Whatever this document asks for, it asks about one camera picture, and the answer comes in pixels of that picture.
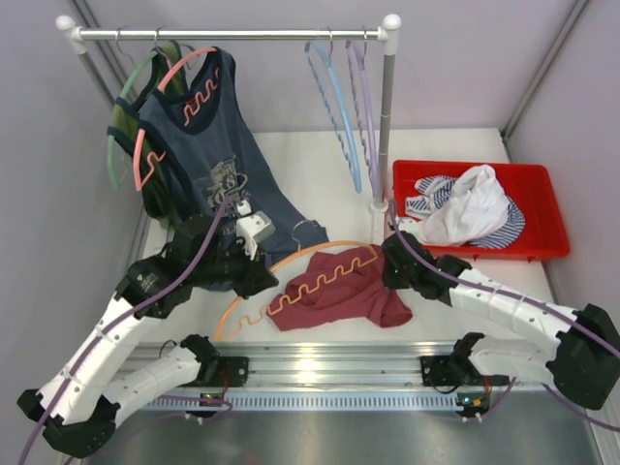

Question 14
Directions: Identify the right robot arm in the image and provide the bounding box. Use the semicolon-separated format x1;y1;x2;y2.
382;232;619;411

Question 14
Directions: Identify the white cloth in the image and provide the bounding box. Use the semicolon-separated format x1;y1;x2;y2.
419;165;510;246

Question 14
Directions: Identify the pink hanger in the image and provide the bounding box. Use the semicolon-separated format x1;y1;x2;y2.
132;29;220;191

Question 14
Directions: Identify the maroon red tank top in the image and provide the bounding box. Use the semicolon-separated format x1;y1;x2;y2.
266;245;414;331

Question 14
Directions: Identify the red plastic bin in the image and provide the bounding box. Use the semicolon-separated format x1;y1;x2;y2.
392;160;570;262

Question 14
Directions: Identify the lilac hanger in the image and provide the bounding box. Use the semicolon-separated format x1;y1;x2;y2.
345;40;380;198

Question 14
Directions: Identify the blue tank top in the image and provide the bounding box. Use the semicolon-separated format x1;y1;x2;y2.
139;47;328;265

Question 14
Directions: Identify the aluminium rail base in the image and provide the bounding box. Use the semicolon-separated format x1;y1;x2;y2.
96;340;606;413

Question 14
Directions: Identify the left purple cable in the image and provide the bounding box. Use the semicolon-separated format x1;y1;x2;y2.
16;197;243;465

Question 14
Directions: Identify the green hanger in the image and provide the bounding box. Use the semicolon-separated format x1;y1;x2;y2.
105;27;195;190

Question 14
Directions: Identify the light blue hanger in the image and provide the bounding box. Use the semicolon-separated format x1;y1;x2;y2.
304;29;362;194

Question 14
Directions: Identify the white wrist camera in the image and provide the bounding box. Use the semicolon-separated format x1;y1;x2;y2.
235;200;276;260
389;217;419;234

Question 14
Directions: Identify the blue striped garment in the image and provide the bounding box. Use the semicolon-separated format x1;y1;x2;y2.
405;175;526;249

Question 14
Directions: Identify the orange hanger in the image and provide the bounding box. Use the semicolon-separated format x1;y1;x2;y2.
214;220;384;342

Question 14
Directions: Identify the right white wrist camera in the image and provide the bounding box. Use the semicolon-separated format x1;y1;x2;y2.
389;217;419;234

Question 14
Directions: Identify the olive green tank top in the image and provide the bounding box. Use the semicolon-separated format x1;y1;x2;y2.
107;40;193;232

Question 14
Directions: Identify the white clothes rack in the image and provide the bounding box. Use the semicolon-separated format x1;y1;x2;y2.
55;14;402;242

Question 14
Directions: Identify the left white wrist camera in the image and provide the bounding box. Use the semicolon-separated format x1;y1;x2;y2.
235;200;276;260

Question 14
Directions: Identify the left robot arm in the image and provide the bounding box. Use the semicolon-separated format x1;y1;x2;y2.
17;211;278;458

